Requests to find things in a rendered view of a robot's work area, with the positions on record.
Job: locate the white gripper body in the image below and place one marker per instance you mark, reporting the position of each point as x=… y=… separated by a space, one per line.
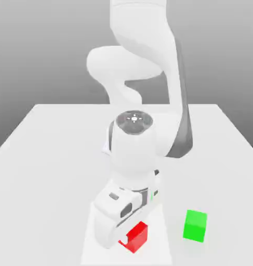
x=106 y=230

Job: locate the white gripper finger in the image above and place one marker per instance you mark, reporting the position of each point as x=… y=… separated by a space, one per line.
x=124 y=239

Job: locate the small red cube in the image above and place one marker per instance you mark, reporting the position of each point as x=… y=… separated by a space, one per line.
x=138 y=237

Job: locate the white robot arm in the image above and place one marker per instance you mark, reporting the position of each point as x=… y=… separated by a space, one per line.
x=142 y=52

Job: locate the small green cube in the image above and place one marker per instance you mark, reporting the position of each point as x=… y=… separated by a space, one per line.
x=195 y=227

